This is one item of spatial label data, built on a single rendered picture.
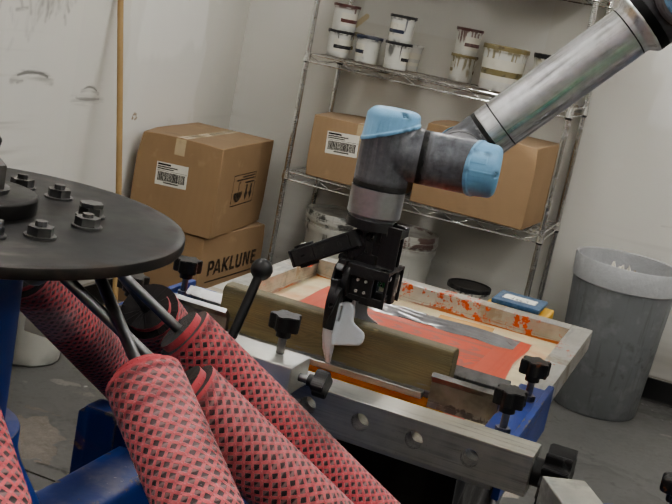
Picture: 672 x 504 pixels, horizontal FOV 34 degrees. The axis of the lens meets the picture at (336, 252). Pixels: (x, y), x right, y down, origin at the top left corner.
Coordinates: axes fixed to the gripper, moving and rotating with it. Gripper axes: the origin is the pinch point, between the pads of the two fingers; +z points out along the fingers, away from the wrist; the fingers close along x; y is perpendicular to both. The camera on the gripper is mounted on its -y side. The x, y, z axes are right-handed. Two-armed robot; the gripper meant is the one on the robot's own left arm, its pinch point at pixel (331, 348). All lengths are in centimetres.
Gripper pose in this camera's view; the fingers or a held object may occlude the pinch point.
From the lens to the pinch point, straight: 159.6
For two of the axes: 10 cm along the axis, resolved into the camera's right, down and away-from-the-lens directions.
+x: 3.6, -1.4, 9.2
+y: 9.1, 2.5, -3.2
